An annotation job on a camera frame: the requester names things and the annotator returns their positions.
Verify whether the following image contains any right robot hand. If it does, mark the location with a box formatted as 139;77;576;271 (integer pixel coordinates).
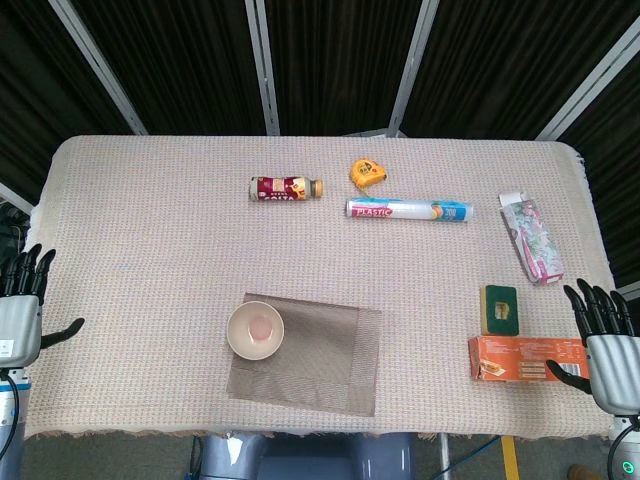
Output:
545;278;640;415

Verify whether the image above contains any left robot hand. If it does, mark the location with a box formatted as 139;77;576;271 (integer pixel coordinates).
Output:
0;243;85;370

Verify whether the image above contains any light brown bowl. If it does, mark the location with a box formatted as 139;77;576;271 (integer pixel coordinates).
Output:
226;300;285;360

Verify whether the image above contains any brown woven placemat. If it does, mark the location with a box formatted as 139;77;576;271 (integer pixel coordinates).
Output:
225;292;384;418

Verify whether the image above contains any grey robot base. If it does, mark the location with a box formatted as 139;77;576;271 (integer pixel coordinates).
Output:
197;432;416;480

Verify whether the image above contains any orange cardboard box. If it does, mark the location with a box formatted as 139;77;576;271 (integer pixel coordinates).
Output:
468;335;593;383

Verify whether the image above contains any green yellow sponge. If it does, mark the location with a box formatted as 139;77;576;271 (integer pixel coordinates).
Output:
479;284;520;336

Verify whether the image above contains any floral paper box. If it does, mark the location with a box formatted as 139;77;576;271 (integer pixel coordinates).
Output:
498;190;566;287

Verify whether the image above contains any beige woven tablecloth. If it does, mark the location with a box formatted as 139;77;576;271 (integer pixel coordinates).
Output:
22;134;619;442

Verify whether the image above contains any metal table leg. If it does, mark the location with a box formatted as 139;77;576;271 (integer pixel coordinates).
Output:
437;433;452;480

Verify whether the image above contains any black curtain panel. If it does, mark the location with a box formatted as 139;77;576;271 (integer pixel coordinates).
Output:
262;0;424;137
402;0;640;140
69;0;266;136
0;0;136;206
557;64;640;289

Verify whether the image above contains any plastic food wrap roll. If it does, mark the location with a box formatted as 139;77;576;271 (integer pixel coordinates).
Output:
344;197;475;224

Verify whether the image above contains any Costa coffee bottle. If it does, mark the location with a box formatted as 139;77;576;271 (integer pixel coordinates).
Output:
248;175;324;203

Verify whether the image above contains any yellow tape measure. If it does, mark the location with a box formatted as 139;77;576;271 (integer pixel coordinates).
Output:
348;158;389;191

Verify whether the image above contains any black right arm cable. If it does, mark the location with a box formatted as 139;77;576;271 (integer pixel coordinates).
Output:
606;414;640;480

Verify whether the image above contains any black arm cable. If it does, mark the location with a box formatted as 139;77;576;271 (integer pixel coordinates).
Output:
0;372;22;466
606;414;640;480

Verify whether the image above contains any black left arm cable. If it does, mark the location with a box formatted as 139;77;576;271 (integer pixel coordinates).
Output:
0;372;22;466

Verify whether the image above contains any black equipment with cables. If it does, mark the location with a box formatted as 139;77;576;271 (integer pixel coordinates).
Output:
0;202;31;254

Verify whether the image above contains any blue floor cable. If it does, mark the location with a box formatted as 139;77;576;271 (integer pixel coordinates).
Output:
449;434;501;480

